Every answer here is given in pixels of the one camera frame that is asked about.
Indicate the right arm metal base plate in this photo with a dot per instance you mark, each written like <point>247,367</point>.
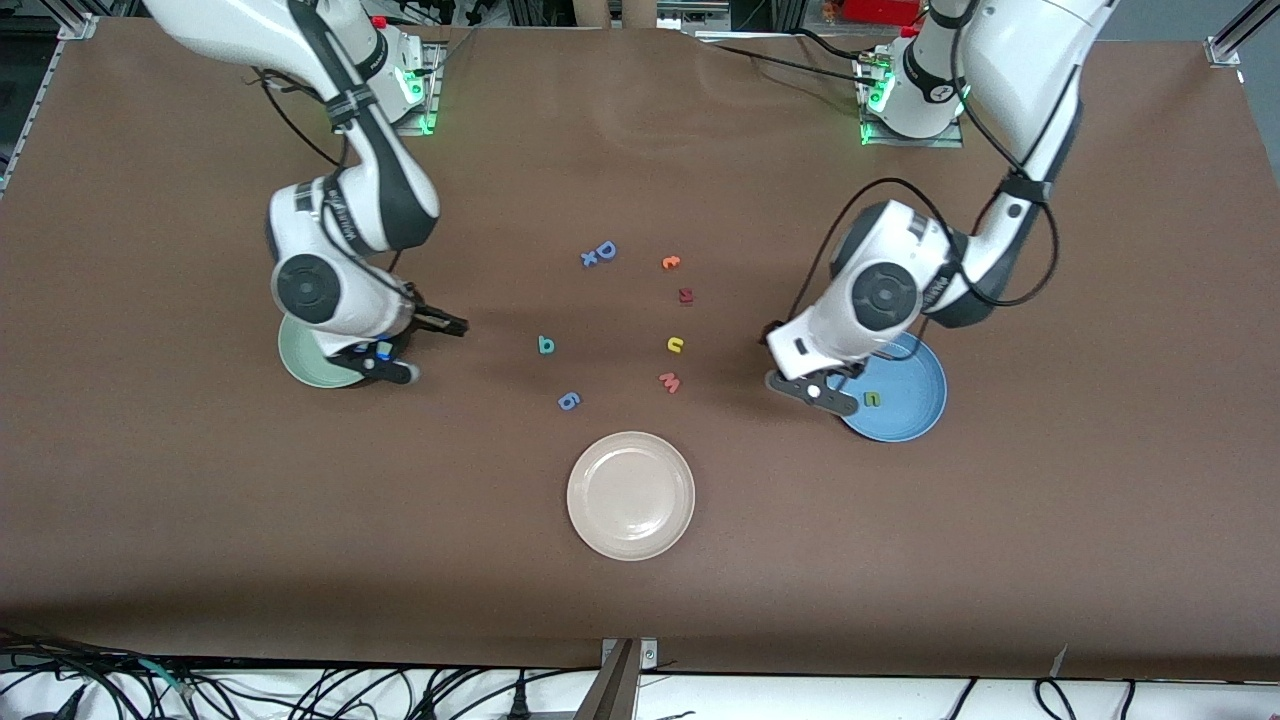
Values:
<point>434,100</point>

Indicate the blue foam letter D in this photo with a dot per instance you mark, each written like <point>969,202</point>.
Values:
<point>605,250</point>

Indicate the red box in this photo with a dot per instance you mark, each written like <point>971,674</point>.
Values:
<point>880,10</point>

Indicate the light green plate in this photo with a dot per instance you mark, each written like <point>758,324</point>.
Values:
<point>300,365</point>

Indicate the brown table cover sheet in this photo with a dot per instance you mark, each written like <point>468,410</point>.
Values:
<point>900,560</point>

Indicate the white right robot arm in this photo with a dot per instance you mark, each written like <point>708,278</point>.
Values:
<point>375,305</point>

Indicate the aluminium frame piece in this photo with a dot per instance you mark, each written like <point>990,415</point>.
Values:
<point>690,15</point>

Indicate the blue plate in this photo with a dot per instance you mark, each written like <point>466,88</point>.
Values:
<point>915,400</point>

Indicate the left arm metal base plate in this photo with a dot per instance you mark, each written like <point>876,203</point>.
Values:
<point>915,143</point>

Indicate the beige plate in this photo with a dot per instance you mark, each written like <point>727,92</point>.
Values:
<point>630,495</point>

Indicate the aluminium table edge rail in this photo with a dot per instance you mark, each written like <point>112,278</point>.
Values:
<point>78,28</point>

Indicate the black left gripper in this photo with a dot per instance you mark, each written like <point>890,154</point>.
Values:
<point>855,370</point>

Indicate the black power plug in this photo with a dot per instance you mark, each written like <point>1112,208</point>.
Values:
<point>519,705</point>

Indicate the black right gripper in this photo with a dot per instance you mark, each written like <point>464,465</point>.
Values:
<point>428,319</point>

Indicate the metal table leg bracket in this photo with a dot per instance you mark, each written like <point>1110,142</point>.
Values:
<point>615,695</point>

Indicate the pink foam letter w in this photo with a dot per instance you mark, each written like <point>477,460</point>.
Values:
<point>669,381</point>

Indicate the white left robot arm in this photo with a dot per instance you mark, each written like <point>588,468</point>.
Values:
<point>1020,60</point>

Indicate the aluminium corner post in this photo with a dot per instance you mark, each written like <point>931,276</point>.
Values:
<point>1235,30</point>

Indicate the blue foam letter g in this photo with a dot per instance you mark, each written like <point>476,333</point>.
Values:
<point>569,401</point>

